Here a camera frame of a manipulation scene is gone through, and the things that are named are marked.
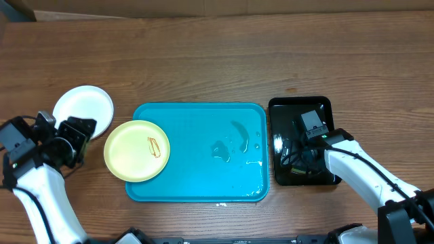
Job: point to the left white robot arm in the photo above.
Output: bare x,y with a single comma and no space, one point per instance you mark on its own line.
32,162

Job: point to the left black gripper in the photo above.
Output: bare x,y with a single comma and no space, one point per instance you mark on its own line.
75,129

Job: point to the teal plastic serving tray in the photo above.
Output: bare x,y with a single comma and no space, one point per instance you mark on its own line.
218,153

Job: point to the white plate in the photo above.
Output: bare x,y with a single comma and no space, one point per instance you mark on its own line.
86,102

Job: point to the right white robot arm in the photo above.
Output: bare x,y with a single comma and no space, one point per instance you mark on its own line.
404,212

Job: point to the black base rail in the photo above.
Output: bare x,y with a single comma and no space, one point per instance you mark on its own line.
136,236

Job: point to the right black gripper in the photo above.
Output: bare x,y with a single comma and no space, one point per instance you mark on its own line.
295,149

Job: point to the black rectangular water tray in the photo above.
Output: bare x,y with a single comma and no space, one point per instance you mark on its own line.
288,115

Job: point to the green and yellow sponge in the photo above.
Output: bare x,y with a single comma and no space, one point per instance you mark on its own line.
300,169

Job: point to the yellow-green round plate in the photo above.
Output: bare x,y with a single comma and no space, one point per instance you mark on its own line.
136,151

